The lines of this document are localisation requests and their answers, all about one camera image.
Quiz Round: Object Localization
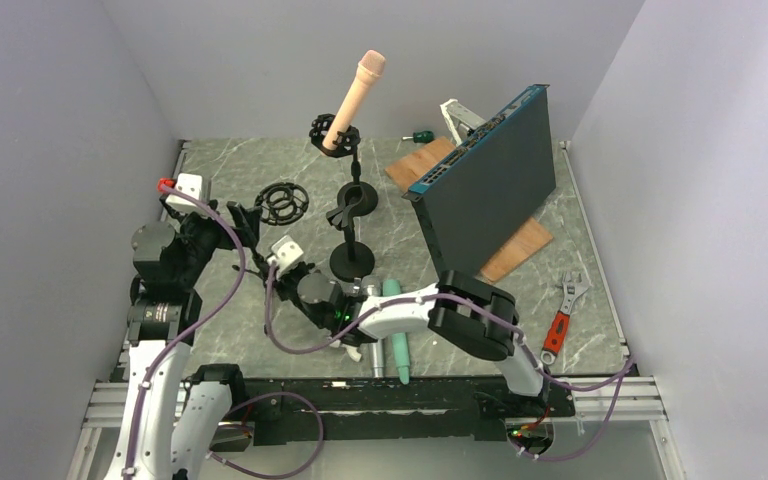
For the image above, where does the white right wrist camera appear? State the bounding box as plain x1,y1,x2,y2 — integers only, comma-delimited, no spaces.
267,235,304,279

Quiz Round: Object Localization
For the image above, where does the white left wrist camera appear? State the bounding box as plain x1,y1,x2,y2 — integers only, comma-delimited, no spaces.
157,173,211,217

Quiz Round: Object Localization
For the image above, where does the beige pink microphone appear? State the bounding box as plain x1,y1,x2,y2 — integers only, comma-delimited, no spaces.
322,50,386,151

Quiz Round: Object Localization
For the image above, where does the green handled screwdriver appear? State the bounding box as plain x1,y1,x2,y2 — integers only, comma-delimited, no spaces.
401,130,435,144

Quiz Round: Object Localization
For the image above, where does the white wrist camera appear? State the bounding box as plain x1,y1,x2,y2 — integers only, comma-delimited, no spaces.
267,235,304,279
157,173,211,217

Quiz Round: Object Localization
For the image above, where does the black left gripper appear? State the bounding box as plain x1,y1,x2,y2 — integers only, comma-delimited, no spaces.
161,194,262,288

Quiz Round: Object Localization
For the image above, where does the black rear microphone stand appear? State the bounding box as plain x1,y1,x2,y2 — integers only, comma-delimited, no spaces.
309,112,381,218

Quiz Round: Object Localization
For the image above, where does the mint green microphone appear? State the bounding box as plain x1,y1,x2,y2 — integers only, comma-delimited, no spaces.
381,278,412,386

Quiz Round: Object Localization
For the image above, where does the black clip microphone stand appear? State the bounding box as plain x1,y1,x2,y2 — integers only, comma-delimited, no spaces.
326,183,375,282

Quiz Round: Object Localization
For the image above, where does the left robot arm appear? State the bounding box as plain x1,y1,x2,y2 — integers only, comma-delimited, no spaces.
105,202,261,479

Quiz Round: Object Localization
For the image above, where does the chrome faucet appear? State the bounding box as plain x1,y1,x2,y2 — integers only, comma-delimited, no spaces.
347,278,365,297

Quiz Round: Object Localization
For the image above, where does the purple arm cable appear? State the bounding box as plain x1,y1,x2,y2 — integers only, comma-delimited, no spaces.
263,261,637,464
118,185,324,480

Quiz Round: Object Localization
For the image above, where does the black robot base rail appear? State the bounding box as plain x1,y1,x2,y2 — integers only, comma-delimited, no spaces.
224,376,576,446

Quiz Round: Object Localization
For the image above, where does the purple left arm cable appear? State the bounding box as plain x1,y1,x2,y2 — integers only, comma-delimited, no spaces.
118,185,324,480

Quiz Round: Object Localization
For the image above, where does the silver mesh-head microphone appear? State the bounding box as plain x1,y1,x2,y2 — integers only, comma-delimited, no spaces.
361,276,385,378

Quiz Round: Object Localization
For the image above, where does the wooden board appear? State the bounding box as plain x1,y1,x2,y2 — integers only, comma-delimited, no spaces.
408,140,557,283

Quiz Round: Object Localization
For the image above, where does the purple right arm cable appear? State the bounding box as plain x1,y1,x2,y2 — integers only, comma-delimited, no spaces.
263,261,637,464

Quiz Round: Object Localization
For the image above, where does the white metal bracket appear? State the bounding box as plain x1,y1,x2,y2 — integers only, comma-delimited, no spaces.
440,98,486,146

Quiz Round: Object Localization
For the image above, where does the red handled adjustable wrench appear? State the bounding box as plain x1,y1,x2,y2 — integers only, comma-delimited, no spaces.
540,272,591,365

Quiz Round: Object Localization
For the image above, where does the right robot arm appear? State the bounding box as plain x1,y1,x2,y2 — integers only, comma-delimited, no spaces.
264,270,550,415

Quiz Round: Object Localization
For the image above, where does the black shock-mount tripod stand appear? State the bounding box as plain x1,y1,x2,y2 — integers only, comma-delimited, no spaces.
228,181,310,273

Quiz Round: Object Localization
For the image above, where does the blue network switch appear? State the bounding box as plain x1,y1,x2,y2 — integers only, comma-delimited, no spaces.
404,84,557,283

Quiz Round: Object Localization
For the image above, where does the white plastic pipe fitting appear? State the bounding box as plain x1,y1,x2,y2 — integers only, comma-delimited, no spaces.
342,345,363,362

